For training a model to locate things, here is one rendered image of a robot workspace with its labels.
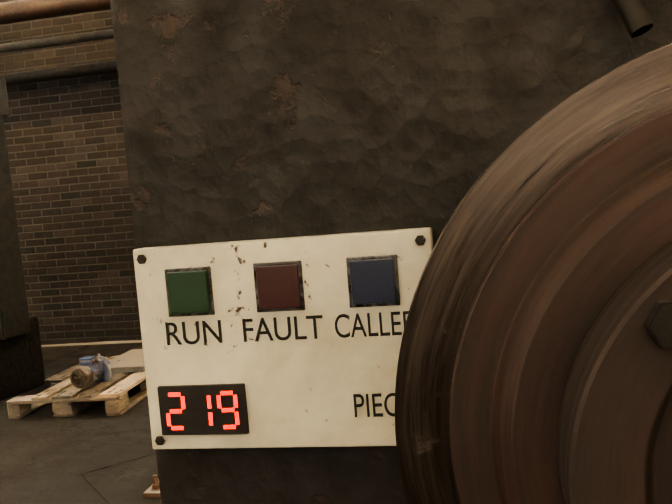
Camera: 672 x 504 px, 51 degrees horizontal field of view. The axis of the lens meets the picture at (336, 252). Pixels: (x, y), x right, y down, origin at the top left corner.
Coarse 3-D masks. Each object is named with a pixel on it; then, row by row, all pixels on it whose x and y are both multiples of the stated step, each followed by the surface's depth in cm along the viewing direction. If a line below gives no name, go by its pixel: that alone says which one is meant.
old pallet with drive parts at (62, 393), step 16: (64, 384) 489; (96, 384) 490; (112, 384) 484; (128, 384) 474; (144, 384) 505; (16, 400) 464; (32, 400) 461; (48, 400) 459; (64, 400) 457; (80, 400) 456; (96, 400) 454; (112, 400) 454; (128, 400) 465; (16, 416) 463; (64, 416) 458
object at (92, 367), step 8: (80, 360) 474; (88, 360) 473; (96, 360) 477; (104, 360) 490; (80, 368) 464; (88, 368) 468; (96, 368) 476; (104, 368) 483; (72, 376) 469; (80, 376) 466; (88, 376) 464; (96, 376) 474; (104, 376) 485; (112, 376) 496; (72, 384) 466; (80, 384) 467; (88, 384) 467
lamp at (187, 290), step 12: (168, 276) 60; (180, 276) 60; (192, 276) 60; (204, 276) 60; (168, 288) 60; (180, 288) 60; (192, 288) 60; (204, 288) 60; (180, 300) 60; (192, 300) 60; (204, 300) 60; (180, 312) 60; (192, 312) 60
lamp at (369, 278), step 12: (360, 264) 57; (372, 264) 57; (384, 264) 57; (360, 276) 57; (372, 276) 57; (384, 276) 57; (360, 288) 57; (372, 288) 57; (384, 288) 57; (360, 300) 57; (372, 300) 57; (384, 300) 57
